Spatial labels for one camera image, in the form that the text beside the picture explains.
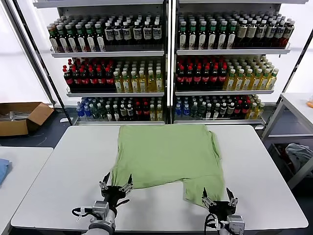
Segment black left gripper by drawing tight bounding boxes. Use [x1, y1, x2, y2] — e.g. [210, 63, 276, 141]
[98, 172, 134, 206]

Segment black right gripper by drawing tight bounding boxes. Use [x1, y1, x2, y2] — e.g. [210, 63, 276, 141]
[201, 187, 239, 218]

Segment green polo shirt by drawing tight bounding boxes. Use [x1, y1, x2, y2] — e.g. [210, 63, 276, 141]
[111, 124, 225, 205]

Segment black storage crate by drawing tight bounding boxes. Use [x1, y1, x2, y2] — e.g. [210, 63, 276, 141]
[268, 142, 298, 183]

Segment small cola bottle red cap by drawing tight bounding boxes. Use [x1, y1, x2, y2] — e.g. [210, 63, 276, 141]
[241, 100, 250, 119]
[134, 101, 143, 121]
[234, 100, 243, 118]
[142, 101, 151, 121]

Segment red cloth item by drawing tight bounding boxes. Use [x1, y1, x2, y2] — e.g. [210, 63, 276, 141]
[281, 146, 294, 172]

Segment grey blue cloth pile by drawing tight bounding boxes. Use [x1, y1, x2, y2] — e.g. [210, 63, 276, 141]
[285, 143, 313, 177]

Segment yellow juice bottle white cap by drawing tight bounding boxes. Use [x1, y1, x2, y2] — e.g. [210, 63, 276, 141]
[122, 70, 132, 93]
[224, 69, 237, 91]
[147, 70, 157, 93]
[130, 70, 140, 93]
[267, 68, 280, 90]
[114, 70, 124, 93]
[242, 69, 254, 91]
[156, 70, 165, 93]
[233, 69, 246, 91]
[250, 69, 263, 91]
[138, 70, 148, 93]
[259, 68, 271, 90]

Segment black slanted pole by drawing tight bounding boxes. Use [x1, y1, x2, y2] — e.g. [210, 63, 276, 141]
[267, 32, 313, 124]
[13, 0, 74, 125]

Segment blue folded cloth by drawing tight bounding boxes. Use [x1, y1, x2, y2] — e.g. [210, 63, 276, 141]
[0, 158, 12, 186]

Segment brown cardboard box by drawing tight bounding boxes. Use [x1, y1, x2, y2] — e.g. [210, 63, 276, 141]
[0, 101, 55, 137]

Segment grey metal rods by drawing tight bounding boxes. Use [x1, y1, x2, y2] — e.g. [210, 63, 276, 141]
[0, 110, 34, 121]

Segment grey metal shelf unit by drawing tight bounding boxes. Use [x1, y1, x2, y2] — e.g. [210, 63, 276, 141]
[33, 0, 169, 126]
[171, 0, 309, 129]

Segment dark tea bottle green collar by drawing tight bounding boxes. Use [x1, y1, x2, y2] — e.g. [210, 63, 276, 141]
[178, 21, 188, 49]
[198, 21, 207, 49]
[207, 21, 218, 49]
[85, 23, 97, 52]
[75, 23, 87, 52]
[56, 24, 68, 53]
[66, 23, 78, 53]
[94, 22, 107, 52]
[187, 21, 198, 49]
[226, 20, 238, 49]
[217, 20, 228, 49]

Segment dark bottle blue white label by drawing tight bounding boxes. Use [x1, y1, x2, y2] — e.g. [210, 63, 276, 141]
[113, 22, 124, 46]
[256, 19, 268, 47]
[122, 21, 133, 46]
[133, 21, 143, 46]
[266, 19, 277, 47]
[152, 21, 162, 46]
[104, 22, 115, 46]
[143, 21, 153, 46]
[283, 21, 296, 47]
[275, 20, 287, 47]

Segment dark tea bottle orange collar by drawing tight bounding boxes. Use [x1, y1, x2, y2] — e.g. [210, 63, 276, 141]
[48, 23, 59, 53]

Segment dark bottle beige label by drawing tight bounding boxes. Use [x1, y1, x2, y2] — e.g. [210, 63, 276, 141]
[236, 20, 247, 47]
[246, 19, 257, 47]

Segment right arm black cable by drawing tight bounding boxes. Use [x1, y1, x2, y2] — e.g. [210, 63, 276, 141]
[204, 212, 223, 231]

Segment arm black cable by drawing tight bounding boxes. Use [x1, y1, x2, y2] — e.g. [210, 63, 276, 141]
[71, 207, 95, 223]
[204, 212, 223, 231]

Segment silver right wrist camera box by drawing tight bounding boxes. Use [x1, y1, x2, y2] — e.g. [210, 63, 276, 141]
[226, 214, 246, 232]

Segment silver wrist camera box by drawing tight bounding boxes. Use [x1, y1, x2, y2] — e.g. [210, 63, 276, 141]
[226, 214, 246, 232]
[91, 200, 110, 218]

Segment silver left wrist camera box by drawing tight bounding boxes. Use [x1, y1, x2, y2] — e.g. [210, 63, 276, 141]
[91, 200, 110, 218]

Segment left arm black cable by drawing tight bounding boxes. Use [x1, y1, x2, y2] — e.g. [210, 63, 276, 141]
[71, 207, 95, 223]

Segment grey metal frame table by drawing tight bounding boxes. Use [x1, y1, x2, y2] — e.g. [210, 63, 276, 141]
[261, 92, 313, 189]

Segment grey slanted frame beam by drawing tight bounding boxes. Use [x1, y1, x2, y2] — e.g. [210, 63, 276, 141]
[3, 0, 62, 108]

